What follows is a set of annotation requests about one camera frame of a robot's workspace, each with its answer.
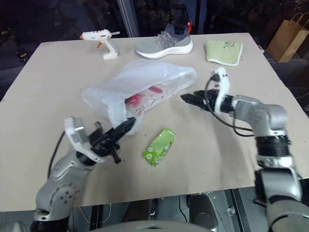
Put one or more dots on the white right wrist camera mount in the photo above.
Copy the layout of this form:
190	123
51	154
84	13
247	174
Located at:
223	83

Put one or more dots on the grey knit sneaker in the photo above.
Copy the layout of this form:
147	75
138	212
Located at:
166	43

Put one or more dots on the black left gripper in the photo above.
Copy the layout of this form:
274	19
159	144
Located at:
102	142

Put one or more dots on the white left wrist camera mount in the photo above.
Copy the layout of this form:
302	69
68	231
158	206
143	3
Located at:
77	135

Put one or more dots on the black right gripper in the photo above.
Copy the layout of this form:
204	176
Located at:
212	100

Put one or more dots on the brown paper bag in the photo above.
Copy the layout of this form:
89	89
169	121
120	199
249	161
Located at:
288	39

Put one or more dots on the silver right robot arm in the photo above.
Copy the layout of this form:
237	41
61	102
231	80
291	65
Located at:
272	149

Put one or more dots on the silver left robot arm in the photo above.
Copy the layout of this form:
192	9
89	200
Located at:
58	183

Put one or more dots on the grey window frame post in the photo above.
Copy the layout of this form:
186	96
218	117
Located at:
128	18

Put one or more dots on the translucent white plastic bag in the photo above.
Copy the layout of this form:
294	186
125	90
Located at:
144	82

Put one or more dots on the green folded towel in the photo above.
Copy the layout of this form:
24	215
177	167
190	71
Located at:
223	52

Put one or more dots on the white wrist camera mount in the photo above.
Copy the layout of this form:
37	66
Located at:
223	83
77	135

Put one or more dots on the white hot glue gun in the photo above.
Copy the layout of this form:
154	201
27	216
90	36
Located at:
106	43

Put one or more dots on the metal table frame bar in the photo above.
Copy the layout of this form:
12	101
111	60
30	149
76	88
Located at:
237	210

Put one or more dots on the green tissue packet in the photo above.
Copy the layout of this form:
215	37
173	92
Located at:
159	147

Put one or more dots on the dark rounded shape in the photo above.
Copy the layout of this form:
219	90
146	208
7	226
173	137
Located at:
205	210

